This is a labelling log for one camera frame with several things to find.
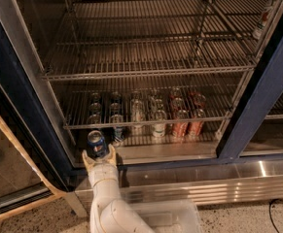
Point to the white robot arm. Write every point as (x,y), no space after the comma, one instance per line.
(109,213)

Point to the upper wire fridge shelf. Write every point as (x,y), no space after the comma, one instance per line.
(130,38)

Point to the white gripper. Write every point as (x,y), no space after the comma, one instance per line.
(102,173)

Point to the red soda can right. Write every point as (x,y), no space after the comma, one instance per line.
(195,127)

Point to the blue pepsi can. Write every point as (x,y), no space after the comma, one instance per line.
(94,119)
(96,144)

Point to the blue fridge centre post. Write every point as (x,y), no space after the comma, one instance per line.
(264,95)

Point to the silver white soda can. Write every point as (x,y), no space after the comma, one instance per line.
(137,114)

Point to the white green soda can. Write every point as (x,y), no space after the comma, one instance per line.
(159,127)

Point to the wire fridge shelf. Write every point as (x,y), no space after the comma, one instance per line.
(130,38)
(214,93)

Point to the red soda can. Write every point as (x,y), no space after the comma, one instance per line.
(179,128)
(195,127)

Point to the red soda can left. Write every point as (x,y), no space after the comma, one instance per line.
(179,128)

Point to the middle wire fridge shelf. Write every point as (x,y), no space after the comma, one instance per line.
(214,93)

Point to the bottle on right upper shelf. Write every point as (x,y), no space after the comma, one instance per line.
(261,23)

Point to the blue pepsi can behind front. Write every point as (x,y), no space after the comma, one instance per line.
(94,119)

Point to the open glass fridge door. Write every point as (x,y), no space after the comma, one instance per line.
(22,184)

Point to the clear plastic bin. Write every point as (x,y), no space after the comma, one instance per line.
(176,216)

